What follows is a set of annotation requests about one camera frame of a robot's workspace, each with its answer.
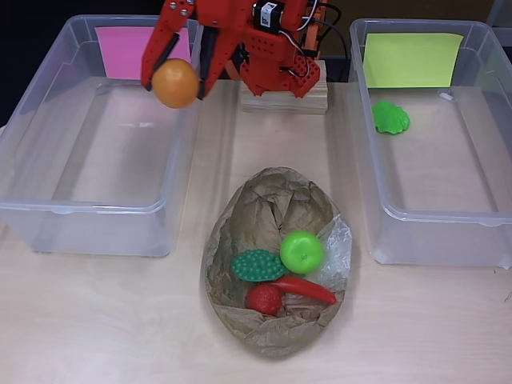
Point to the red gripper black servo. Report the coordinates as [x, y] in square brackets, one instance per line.
[165, 35]

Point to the orange toy fruit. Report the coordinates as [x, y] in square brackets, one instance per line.
[175, 83]

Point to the light green toy lettuce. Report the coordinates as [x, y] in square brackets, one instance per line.
[390, 118]

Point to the dark green bumpy toy vegetable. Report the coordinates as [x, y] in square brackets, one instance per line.
[256, 266]

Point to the light green toy apple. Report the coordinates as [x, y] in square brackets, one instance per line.
[301, 252]

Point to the red toy strawberry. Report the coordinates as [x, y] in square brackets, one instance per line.
[263, 300]

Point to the red toy chili pepper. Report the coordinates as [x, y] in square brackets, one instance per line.
[306, 289]

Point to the red printed robot arm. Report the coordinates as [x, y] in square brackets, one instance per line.
[280, 56]

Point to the orange printed robot arm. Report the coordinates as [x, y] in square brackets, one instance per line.
[310, 38]

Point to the clear plastic bin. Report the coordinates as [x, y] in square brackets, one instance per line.
[432, 168]
[100, 160]

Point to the pink paper note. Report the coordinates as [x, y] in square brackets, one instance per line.
[120, 48]

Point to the wooden base block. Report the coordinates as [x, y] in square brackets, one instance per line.
[280, 105]

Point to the yellow paper note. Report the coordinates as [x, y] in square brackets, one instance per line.
[412, 60]

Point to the crumpled brown paper bag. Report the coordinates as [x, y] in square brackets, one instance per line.
[272, 336]

